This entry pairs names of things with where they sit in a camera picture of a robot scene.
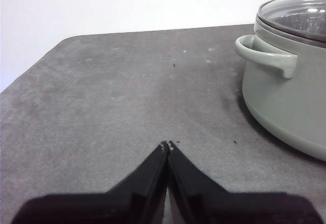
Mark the pale green electric steamer pot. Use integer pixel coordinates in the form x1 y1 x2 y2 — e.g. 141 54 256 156
234 17 326 162

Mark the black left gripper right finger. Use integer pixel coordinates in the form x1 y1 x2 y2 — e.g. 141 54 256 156
168 140 323 224

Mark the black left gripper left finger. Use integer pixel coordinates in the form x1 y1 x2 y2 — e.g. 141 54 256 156
11 141 169 224

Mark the glass lid with green knob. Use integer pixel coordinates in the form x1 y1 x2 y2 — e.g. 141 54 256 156
256 0 326 44

